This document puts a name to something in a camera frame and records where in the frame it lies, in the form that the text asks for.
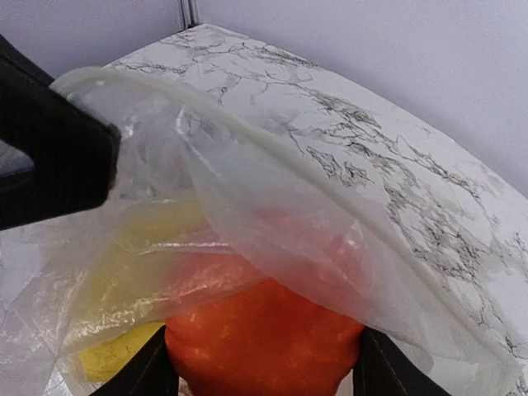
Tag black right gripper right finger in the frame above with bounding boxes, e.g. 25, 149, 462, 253
352, 328, 450, 396

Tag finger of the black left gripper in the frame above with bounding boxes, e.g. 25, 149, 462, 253
1, 38, 121, 230

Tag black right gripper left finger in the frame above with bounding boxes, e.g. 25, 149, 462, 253
92, 325, 180, 396

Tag fake orange pumpkin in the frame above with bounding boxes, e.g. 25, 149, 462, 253
164, 205, 376, 396

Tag clear zip top bag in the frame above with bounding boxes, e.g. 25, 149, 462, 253
1, 68, 527, 395

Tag fake yellow banana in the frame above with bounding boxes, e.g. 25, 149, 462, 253
75, 197, 205, 383

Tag aluminium corner post left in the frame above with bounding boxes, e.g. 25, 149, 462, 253
177, 0, 200, 30

